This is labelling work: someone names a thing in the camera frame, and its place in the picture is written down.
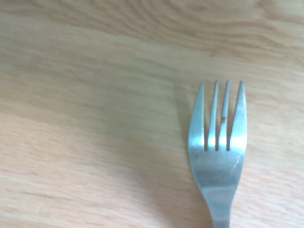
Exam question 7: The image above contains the silver metal fork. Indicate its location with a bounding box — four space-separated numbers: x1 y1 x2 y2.
188 80 247 228

